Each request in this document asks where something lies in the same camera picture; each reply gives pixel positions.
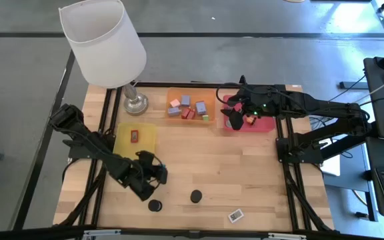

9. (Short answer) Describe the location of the black diagonal support beam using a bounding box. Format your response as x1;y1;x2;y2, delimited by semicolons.
321;121;379;160

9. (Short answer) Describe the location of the orange translucent plastic bin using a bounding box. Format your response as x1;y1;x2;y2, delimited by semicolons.
165;87;217;126

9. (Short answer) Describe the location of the white paper sheet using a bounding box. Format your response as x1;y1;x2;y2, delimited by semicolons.
320;153;342;177

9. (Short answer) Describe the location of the pink-red translucent plastic bin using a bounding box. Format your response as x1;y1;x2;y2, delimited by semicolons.
223;94;277;133

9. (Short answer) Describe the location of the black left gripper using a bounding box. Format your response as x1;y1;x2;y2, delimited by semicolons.
121;159;169;203

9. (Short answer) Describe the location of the white digital thermometer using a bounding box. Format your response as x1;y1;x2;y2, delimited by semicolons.
227;208;245;224

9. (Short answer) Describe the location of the black hourglass red sand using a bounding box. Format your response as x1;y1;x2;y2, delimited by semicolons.
189;189;203;204

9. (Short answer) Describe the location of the black monitor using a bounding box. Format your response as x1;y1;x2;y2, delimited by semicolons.
363;56;384;141

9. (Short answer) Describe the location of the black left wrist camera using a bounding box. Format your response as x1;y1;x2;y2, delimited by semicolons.
137;149;157;167

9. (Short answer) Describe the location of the yellow translucent plastic bin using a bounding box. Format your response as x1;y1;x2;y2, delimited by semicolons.
112;122;158;161

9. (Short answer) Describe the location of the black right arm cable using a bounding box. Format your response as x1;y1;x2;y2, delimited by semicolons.
215;82;246;107

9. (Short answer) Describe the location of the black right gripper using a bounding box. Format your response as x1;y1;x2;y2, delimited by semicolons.
227;85;293;131

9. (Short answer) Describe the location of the white cable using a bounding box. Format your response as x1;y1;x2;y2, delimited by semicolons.
345;71;384;108

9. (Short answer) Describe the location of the black aluminium table frame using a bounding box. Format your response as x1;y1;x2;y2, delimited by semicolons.
52;75;335;240

